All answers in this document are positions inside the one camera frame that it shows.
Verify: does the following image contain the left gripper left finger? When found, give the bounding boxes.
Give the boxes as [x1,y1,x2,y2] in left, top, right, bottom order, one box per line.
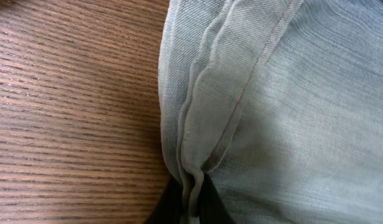
[144,177,183,224]

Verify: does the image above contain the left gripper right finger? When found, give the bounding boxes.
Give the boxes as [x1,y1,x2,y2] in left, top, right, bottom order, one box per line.
[198,174,236,224]

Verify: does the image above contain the light blue denim shorts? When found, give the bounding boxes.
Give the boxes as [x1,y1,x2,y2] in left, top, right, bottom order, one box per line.
[159,0,383,223]

